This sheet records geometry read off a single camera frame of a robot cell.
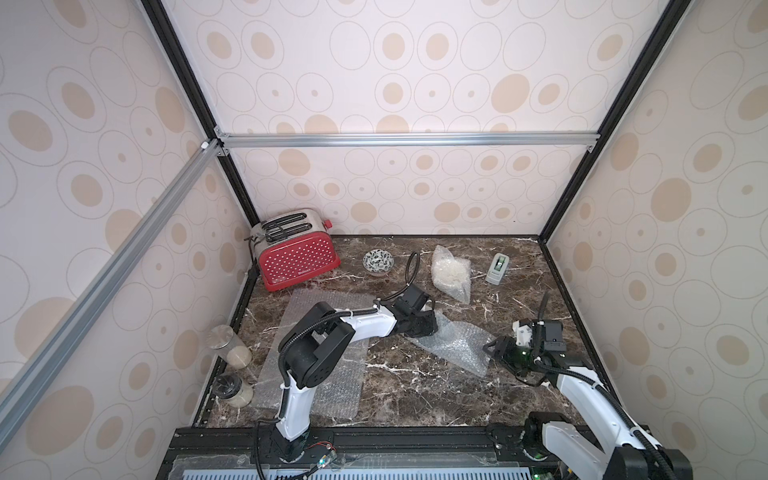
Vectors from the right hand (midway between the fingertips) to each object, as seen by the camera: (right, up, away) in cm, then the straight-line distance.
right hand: (500, 351), depth 85 cm
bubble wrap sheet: (-45, -11, -3) cm, 46 cm away
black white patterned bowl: (-36, +26, +25) cm, 51 cm away
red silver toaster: (-62, +31, +9) cm, 70 cm away
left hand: (-14, +5, +4) cm, 15 cm away
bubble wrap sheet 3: (-12, +3, -2) cm, 12 cm away
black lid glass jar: (-71, -6, -12) cm, 72 cm away
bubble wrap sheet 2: (-10, +21, +17) cm, 29 cm away
